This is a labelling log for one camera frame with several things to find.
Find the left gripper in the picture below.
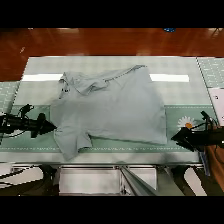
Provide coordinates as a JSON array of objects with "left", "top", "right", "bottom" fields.
[{"left": 29, "top": 112, "right": 48, "bottom": 139}]

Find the silver frame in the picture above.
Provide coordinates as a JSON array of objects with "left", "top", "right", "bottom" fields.
[{"left": 0, "top": 161, "right": 224, "bottom": 197}]

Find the light grey polo shirt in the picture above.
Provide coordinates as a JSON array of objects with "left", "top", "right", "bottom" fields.
[{"left": 49, "top": 64, "right": 169, "bottom": 162}]

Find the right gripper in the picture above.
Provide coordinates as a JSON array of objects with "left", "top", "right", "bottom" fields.
[{"left": 185, "top": 127, "right": 209, "bottom": 153}]

